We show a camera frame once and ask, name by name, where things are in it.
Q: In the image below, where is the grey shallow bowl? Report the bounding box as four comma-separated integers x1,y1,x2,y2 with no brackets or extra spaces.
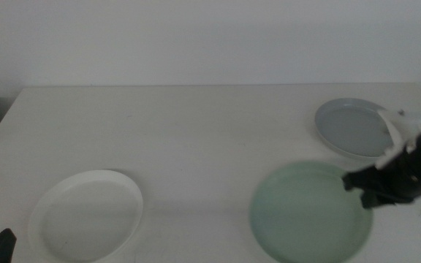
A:
314,97,398,161

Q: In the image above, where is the pale green shallow bowl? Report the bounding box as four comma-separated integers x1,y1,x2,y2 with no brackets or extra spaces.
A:
249,160,374,263

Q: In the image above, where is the white shallow bowl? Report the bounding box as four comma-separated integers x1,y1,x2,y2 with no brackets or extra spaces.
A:
27,169,145,263

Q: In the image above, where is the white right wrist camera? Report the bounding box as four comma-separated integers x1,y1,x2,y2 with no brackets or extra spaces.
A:
373,107,421,171

